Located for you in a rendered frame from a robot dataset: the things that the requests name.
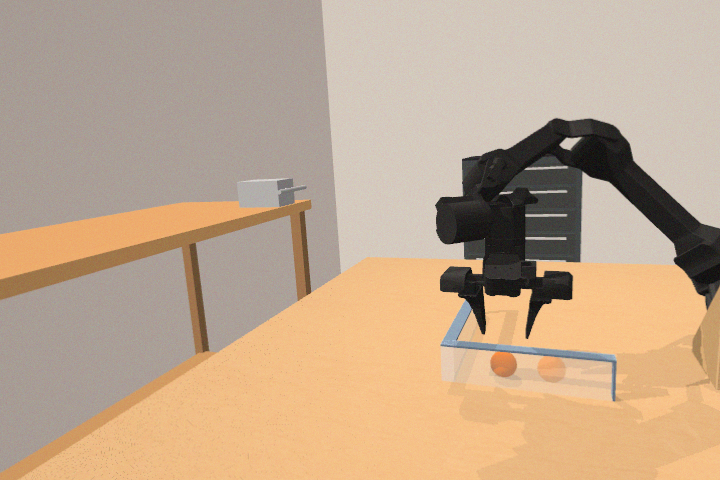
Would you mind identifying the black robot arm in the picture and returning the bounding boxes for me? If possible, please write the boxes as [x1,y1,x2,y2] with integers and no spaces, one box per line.
[435,118,720,311]

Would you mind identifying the low clear l-shaped wall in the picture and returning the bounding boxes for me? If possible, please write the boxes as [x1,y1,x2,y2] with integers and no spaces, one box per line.
[440,310,614,402]

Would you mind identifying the blue-grey wall top trim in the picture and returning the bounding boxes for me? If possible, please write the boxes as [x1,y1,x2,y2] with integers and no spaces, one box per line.
[440,300,617,402]

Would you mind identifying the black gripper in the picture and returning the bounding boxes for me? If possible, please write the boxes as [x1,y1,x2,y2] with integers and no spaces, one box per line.
[440,236,573,339]

